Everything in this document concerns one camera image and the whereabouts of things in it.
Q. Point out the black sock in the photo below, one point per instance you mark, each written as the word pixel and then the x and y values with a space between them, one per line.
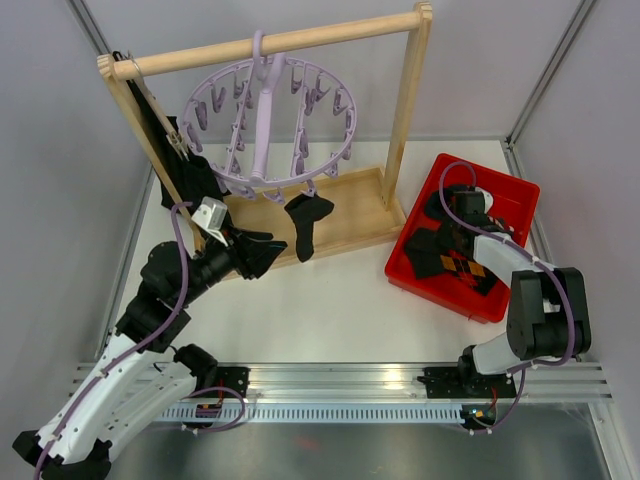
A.
pixel 425 254
pixel 305 211

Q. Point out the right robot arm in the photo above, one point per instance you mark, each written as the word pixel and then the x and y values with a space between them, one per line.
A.
pixel 547 317

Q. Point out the white slotted cable duct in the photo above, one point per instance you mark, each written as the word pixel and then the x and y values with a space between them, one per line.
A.
pixel 390 413

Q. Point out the wooden hanger rack frame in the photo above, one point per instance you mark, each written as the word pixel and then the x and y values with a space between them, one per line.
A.
pixel 366 211

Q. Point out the red plastic bin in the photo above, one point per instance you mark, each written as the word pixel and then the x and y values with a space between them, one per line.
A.
pixel 515 201

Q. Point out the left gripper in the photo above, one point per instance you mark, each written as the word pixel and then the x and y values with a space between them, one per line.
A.
pixel 261 255

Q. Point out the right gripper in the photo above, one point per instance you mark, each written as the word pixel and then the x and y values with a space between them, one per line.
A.
pixel 449 242

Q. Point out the argyle patterned sock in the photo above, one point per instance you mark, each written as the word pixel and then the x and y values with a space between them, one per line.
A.
pixel 475 276

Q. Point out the aluminium mounting rail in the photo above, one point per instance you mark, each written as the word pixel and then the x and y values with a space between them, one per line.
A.
pixel 387 382

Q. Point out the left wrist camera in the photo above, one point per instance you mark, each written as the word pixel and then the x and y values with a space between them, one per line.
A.
pixel 210 216

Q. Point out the black hanging clothes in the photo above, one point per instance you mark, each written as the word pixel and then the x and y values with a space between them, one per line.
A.
pixel 181 181

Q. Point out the black sock in bin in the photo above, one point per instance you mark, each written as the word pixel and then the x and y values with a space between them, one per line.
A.
pixel 425 254

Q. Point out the navy sock in bin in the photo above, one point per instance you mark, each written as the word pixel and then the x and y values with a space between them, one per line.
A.
pixel 433 207

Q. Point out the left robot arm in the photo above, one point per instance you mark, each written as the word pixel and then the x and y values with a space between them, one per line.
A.
pixel 140 374

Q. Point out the metal clip hanger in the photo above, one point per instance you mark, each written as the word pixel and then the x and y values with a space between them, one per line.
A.
pixel 176 141

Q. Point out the purple round clip hanger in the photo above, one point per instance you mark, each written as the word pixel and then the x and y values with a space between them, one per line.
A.
pixel 253 93

